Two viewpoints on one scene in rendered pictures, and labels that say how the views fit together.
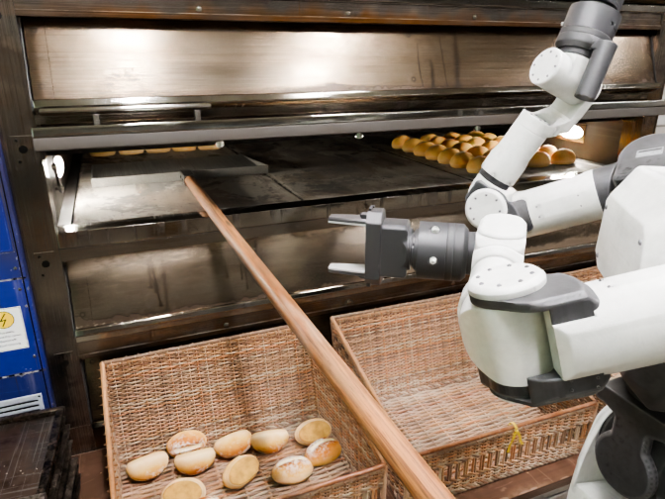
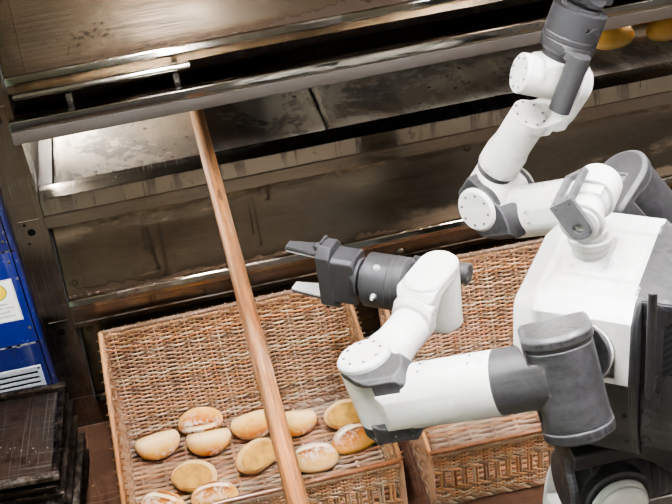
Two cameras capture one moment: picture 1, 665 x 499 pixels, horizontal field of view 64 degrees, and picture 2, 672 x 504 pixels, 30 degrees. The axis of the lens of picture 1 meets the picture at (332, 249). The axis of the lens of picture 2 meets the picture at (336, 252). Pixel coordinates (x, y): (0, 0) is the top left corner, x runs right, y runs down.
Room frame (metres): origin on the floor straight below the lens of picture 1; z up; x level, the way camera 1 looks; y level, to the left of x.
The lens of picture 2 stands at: (-0.82, -0.53, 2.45)
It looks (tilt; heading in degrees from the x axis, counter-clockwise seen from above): 34 degrees down; 16
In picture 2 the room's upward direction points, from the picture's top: 8 degrees counter-clockwise
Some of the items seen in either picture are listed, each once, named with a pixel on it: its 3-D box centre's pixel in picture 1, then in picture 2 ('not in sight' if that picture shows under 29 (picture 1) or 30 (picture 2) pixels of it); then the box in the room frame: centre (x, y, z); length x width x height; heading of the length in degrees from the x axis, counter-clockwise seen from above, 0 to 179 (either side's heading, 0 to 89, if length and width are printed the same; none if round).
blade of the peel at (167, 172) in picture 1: (176, 164); not in sight; (1.85, 0.54, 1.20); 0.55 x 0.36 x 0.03; 113
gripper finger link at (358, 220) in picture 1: (348, 217); (304, 246); (0.80, -0.03, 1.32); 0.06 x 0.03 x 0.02; 78
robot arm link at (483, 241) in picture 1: (499, 254); (429, 296); (0.72, -0.24, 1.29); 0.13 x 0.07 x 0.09; 160
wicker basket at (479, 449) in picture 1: (453, 379); (526, 358); (1.26, -0.33, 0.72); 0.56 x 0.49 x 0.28; 111
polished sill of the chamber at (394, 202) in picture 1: (400, 199); (464, 117); (1.52, -0.20, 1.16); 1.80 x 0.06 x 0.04; 113
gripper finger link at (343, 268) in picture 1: (348, 271); (311, 291); (0.80, -0.03, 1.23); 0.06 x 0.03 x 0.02; 78
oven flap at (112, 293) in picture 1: (402, 248); (471, 179); (1.50, -0.21, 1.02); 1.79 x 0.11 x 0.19; 113
